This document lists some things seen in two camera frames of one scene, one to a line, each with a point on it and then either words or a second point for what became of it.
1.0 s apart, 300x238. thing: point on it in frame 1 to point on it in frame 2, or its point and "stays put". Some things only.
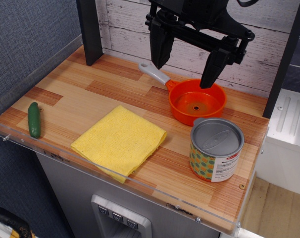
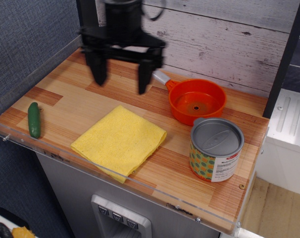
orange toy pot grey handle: [188, 102] stays put
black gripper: [209, 21] to [123, 27]
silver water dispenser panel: [116, 221] stays put
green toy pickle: [34, 117] stays put
